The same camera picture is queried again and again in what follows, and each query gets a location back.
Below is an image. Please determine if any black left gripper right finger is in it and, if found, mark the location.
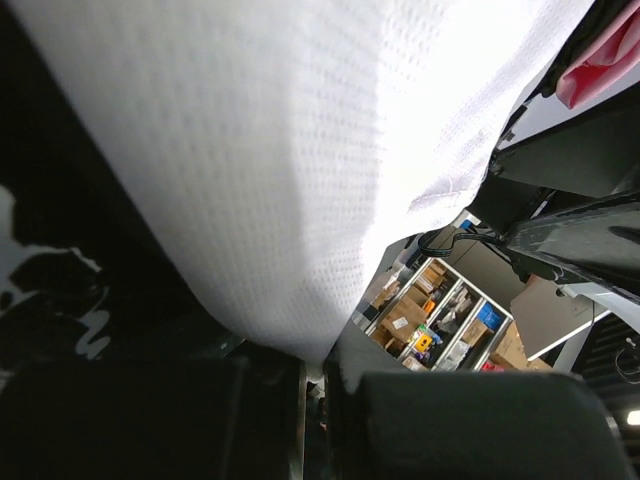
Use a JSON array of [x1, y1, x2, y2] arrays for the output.
[[325, 324, 635, 479]]

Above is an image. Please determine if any pink folded t shirt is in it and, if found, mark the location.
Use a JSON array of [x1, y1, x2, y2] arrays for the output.
[[555, 1, 639, 109]]

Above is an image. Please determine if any metal storage shelf with boxes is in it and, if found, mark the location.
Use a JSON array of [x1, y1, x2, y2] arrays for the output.
[[351, 258, 529, 371]]

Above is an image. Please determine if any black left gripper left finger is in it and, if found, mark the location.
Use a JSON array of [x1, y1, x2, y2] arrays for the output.
[[1, 344, 304, 479]]

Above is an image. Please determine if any white t shirt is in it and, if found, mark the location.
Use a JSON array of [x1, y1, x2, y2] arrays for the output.
[[9, 1, 590, 363]]

